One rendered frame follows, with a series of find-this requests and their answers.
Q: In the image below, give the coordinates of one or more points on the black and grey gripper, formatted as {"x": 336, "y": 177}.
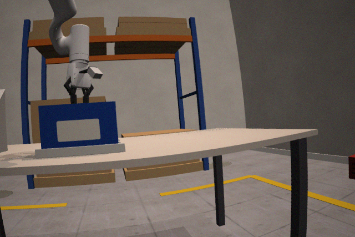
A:
{"x": 81, "y": 81}

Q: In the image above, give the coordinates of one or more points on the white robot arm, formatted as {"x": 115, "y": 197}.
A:
{"x": 77, "y": 43}

